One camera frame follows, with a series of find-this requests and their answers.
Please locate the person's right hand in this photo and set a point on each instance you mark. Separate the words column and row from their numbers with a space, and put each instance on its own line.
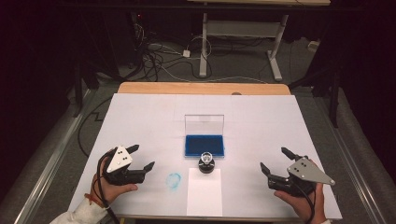
column 300, row 205

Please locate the white metal desk frame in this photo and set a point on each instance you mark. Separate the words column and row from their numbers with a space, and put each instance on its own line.
column 243, row 28

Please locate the blue ink pad clear-lid box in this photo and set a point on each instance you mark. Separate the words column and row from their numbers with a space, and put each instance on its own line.
column 204, row 145

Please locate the grey metal floor rail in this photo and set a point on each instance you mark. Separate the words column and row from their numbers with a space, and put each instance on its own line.
column 53, row 155
column 351, row 155

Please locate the small white power adapter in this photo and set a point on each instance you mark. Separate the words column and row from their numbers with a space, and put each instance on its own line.
column 186, row 53

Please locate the large white table cover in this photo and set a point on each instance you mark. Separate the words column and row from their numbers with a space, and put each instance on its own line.
column 249, row 124

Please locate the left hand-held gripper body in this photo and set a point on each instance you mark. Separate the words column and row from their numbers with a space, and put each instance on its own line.
column 120, row 160

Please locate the person's left hand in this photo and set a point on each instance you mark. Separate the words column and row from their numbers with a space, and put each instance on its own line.
column 109, row 189

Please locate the black stand leg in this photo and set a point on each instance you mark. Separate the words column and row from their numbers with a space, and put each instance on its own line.
column 334, row 99
column 77, row 90

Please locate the black round stamp cap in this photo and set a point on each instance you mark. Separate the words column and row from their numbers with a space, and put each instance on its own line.
column 206, row 170

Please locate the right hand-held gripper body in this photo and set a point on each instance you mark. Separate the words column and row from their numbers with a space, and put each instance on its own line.
column 306, row 174

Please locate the small white paper sheet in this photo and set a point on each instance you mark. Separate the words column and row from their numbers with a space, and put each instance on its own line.
column 204, row 193

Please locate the white floor socket box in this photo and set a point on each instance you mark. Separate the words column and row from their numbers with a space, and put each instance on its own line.
column 313, row 45

